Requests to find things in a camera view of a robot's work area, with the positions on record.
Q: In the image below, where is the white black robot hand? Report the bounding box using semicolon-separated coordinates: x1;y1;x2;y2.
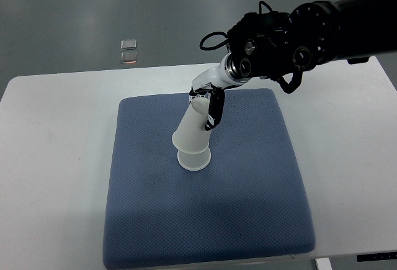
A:
189;64;231;130

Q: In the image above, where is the white paper cup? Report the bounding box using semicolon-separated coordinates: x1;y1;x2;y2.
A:
172;97;211;155
177;148;211;171

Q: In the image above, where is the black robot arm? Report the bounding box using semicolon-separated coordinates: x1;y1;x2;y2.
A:
189;0;396;131

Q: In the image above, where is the white paper cup on mat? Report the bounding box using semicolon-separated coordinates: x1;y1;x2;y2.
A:
177;148;211;171

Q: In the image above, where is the lower metal floor plate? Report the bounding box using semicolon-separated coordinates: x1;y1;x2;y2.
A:
121;52;137;64

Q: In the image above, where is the metal floor plate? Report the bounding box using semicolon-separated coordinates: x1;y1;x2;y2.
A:
121;52;137;64
120;38;137;50

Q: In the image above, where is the upper metal floor plate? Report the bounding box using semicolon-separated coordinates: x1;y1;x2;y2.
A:
120;38;137;50

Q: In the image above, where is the blue fabric cushion mat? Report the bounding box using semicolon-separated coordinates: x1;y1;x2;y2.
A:
103;88;315;269

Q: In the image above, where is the white table leg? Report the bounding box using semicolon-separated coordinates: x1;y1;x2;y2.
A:
315;258;332;270

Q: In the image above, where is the table control panel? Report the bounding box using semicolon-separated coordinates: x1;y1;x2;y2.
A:
356;251;397;263

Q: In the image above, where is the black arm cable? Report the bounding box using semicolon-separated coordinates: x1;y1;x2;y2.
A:
199;32;232;51

